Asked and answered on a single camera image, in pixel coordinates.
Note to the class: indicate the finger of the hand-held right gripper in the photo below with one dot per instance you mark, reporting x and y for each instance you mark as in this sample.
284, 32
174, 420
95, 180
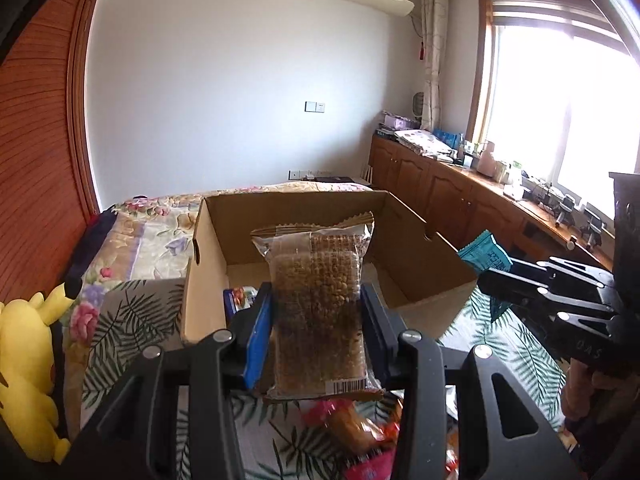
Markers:
575, 275
520, 287

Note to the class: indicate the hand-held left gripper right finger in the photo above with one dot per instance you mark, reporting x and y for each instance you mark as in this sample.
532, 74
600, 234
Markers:
373, 332

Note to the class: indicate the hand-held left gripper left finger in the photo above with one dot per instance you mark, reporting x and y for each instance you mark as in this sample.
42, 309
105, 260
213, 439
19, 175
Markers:
257, 332

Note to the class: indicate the blue and white snack packet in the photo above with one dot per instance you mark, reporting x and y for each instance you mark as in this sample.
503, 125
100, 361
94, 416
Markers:
237, 301

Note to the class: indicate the teal snack packet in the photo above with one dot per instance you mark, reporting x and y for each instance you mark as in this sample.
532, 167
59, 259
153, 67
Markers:
487, 255

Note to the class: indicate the brown granola bar packet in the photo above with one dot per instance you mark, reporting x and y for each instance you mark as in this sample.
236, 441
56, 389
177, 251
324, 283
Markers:
315, 305

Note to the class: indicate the cardboard box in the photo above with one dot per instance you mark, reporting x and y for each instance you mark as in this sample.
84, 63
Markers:
410, 265

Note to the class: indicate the orange bun packet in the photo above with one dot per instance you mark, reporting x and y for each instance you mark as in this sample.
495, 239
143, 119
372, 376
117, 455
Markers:
357, 427

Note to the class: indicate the pink snack packet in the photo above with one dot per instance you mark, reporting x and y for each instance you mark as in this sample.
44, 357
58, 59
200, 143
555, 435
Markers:
372, 467

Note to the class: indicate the person's right hand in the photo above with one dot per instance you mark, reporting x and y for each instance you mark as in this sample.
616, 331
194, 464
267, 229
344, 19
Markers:
580, 392

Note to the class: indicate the small grey gadget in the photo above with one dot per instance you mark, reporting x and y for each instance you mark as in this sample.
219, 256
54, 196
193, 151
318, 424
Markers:
593, 225
566, 207

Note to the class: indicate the wooden cabinet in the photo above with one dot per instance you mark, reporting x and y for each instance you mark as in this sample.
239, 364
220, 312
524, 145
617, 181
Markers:
440, 195

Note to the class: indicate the pink jug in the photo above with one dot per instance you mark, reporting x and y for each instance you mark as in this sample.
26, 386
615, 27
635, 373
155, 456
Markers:
486, 160

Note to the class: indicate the leaf print cloth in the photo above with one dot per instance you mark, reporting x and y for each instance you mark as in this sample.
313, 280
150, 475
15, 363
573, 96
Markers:
125, 320

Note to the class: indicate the floral blanket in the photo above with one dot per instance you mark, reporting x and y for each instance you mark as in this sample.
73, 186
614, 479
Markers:
145, 240

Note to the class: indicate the white power strip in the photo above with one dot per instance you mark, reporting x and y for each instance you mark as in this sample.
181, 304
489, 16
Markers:
305, 174

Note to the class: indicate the wooden framed window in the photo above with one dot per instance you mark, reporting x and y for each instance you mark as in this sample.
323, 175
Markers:
550, 110

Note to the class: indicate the blue box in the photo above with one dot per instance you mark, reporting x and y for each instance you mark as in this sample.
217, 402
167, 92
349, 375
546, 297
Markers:
447, 136

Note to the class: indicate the stack of papers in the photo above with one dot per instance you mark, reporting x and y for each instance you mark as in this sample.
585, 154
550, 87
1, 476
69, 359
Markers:
420, 141

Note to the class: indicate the dark cloth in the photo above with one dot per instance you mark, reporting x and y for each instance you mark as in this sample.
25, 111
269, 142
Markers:
90, 245

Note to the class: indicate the purple box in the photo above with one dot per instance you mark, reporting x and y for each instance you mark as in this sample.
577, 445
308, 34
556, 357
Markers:
397, 121

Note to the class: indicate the white desk fan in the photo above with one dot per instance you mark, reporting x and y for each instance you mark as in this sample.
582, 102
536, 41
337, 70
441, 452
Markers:
419, 105

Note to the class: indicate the yellow plush toy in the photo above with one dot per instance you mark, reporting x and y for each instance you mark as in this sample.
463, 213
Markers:
25, 360

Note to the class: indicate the patterned curtain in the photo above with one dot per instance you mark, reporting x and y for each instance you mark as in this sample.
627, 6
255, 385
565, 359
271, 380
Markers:
432, 60

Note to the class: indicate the red hanging tassel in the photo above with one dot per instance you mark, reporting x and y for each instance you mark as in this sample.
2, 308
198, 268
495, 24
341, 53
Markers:
422, 51

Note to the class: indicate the white wall switch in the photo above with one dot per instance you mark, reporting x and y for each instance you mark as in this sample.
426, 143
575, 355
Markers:
314, 106

